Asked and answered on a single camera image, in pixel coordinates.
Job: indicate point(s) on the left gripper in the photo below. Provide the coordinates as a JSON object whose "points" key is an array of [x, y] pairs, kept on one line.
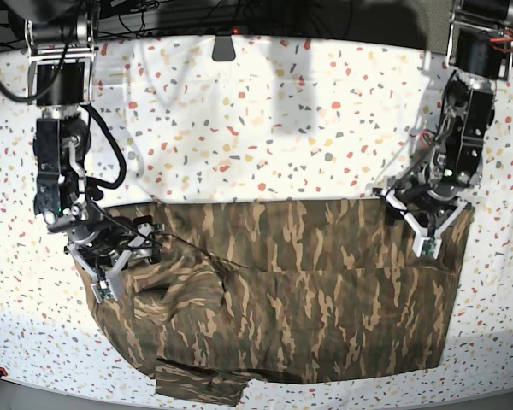
{"points": [[413, 202]]}

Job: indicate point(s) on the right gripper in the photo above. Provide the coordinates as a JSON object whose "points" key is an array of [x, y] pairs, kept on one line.
{"points": [[114, 246]]}

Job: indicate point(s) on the camouflage T-shirt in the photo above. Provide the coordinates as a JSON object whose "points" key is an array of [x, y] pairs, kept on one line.
{"points": [[299, 292]]}

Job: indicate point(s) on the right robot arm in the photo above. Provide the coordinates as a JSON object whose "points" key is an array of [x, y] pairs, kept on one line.
{"points": [[61, 44]]}

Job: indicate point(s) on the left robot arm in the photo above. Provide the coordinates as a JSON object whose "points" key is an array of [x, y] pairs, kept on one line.
{"points": [[480, 52]]}

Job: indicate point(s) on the terrazzo patterned table cloth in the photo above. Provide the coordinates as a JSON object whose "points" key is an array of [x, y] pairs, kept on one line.
{"points": [[287, 118]]}

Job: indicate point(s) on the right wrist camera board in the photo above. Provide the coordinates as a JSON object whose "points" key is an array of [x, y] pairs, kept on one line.
{"points": [[101, 291]]}

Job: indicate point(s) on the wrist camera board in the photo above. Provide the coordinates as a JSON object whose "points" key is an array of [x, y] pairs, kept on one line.
{"points": [[101, 291], [426, 246]]}

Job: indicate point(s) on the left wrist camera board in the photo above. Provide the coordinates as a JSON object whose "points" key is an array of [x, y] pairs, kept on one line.
{"points": [[426, 246]]}

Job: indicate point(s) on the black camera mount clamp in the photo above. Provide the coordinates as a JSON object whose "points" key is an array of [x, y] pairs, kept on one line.
{"points": [[223, 49]]}

